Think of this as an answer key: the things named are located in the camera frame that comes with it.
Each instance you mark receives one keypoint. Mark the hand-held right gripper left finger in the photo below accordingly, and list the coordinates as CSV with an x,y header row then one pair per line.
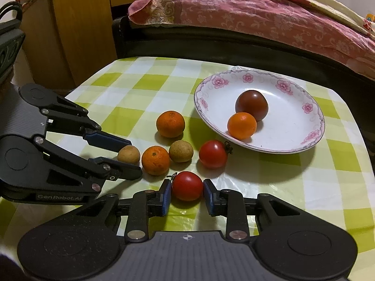
x,y
166,200

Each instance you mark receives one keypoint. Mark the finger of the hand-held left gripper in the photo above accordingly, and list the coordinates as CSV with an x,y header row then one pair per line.
x,y
126,171
98,137

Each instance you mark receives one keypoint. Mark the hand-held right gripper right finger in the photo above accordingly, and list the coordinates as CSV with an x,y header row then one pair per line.
x,y
208,200

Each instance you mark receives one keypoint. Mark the brown longan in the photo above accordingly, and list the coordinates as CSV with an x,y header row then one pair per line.
x,y
181,151
129,154

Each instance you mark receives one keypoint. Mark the red tomato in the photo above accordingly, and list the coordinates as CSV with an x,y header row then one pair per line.
x,y
212,155
187,186

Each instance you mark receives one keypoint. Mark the orange tangerine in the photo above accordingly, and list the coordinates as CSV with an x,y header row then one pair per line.
x,y
242,126
170,124
156,161

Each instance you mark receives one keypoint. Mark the white floral plate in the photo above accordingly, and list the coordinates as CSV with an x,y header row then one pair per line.
x,y
284,117

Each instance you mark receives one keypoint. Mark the green checked tablecloth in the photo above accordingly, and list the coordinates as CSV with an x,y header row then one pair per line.
x,y
140,82

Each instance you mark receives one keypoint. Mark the wooden cabinet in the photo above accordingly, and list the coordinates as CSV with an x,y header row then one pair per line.
x,y
79,29

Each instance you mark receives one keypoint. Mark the dark purple tomato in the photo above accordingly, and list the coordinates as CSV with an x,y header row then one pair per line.
x,y
252,104

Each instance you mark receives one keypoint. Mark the pink patterned blanket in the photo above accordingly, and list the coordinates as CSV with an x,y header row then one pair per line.
x,y
234,14

